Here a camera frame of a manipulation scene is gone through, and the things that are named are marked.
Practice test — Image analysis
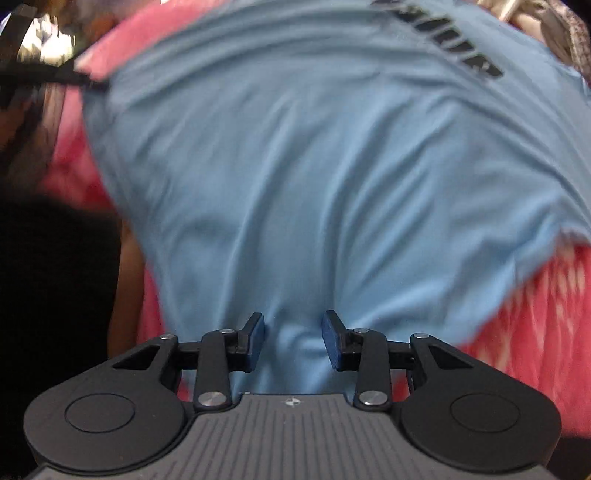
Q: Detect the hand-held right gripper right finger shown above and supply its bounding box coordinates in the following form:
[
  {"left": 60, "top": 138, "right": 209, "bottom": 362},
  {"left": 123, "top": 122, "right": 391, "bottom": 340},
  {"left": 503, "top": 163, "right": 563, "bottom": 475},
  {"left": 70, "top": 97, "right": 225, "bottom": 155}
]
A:
[{"left": 323, "top": 309, "right": 476, "bottom": 410}]

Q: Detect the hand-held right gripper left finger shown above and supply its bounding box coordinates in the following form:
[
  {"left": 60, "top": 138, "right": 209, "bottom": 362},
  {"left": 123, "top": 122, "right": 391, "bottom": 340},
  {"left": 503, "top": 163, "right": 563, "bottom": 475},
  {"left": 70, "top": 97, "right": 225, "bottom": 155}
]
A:
[{"left": 112, "top": 311, "right": 267, "bottom": 412}]

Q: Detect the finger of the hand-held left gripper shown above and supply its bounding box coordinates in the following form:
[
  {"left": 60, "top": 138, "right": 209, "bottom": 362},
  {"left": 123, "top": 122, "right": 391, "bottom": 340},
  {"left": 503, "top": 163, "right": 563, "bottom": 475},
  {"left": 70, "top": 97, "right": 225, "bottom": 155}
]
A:
[{"left": 44, "top": 64, "right": 112, "bottom": 92}]

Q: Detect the light blue t-shirt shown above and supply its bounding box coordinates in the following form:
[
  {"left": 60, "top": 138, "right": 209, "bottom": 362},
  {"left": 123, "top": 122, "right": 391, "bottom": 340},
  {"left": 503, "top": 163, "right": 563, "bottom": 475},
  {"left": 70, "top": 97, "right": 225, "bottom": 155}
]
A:
[{"left": 76, "top": 0, "right": 591, "bottom": 398}]

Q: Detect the pink floral blanket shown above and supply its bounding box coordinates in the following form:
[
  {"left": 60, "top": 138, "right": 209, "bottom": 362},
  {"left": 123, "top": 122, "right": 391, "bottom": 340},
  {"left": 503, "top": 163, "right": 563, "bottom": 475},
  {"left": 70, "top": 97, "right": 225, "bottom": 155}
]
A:
[{"left": 39, "top": 0, "right": 591, "bottom": 444}]

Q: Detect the houndstooth tweed garment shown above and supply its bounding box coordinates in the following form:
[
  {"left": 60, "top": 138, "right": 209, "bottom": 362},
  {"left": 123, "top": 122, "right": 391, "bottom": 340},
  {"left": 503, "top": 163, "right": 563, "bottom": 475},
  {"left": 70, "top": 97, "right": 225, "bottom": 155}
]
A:
[{"left": 538, "top": 0, "right": 591, "bottom": 90}]

